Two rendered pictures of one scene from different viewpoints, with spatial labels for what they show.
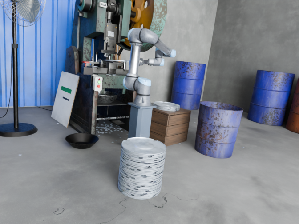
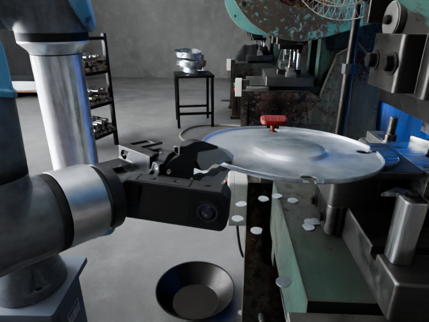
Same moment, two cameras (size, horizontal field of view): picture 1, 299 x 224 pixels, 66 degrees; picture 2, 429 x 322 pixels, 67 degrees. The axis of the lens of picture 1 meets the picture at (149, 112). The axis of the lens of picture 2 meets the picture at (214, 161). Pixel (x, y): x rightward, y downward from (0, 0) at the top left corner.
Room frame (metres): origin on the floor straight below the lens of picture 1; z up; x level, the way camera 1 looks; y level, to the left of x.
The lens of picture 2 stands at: (2.72, -0.07, 0.98)
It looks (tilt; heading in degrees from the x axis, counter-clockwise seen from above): 22 degrees down; 132
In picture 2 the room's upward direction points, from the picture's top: straight up
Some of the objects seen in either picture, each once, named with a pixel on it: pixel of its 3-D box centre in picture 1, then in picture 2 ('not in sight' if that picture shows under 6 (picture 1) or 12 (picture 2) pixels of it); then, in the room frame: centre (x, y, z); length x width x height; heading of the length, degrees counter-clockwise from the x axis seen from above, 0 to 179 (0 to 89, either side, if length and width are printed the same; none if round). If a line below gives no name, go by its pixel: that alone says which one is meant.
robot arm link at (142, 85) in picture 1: (143, 85); not in sight; (2.03, 0.08, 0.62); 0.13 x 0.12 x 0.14; 57
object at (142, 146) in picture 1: (143, 145); not in sight; (1.41, 0.01, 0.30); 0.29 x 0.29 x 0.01
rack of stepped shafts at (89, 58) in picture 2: not in sight; (78, 94); (0.07, 1.15, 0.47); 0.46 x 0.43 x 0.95; 20
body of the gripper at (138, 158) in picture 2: (143, 62); (139, 181); (2.42, 0.12, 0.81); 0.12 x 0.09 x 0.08; 92
